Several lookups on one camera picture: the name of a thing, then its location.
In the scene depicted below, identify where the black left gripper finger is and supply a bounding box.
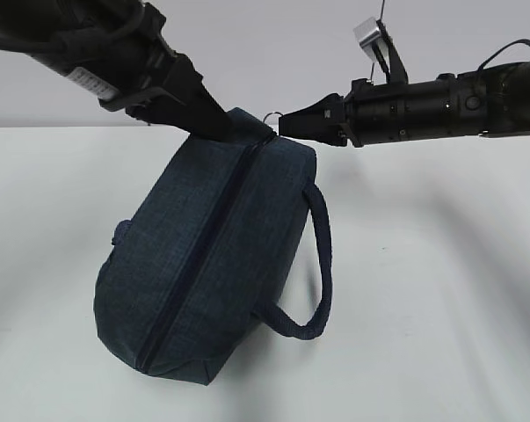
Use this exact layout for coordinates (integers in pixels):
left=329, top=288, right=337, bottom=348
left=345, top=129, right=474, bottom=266
left=149, top=84, right=232, bottom=142

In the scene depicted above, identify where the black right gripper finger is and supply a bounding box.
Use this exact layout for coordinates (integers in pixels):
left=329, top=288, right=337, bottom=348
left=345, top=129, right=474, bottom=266
left=279, top=93, right=346, bottom=146

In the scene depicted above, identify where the dark blue lunch bag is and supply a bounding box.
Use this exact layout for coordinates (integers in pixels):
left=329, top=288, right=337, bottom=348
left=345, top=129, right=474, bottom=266
left=93, top=108, right=333, bottom=385

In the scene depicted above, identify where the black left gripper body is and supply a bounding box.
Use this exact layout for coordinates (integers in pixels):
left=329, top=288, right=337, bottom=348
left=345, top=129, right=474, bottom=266
left=97, top=43, right=203, bottom=127

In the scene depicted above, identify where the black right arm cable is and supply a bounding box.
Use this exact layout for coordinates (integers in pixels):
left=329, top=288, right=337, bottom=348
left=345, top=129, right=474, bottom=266
left=477, top=38, right=530, bottom=74

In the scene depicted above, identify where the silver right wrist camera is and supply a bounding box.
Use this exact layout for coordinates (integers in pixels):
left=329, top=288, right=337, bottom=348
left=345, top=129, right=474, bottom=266
left=353, top=17, right=409, bottom=84

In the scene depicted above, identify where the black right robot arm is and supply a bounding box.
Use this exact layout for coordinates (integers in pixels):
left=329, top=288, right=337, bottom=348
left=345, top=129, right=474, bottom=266
left=279, top=62, right=530, bottom=148

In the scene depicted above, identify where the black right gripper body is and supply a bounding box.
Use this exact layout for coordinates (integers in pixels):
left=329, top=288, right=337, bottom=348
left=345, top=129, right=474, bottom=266
left=323, top=78, right=370, bottom=148

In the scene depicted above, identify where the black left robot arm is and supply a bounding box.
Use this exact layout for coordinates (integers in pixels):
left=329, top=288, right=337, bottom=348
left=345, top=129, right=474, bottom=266
left=0, top=0, right=231, bottom=141

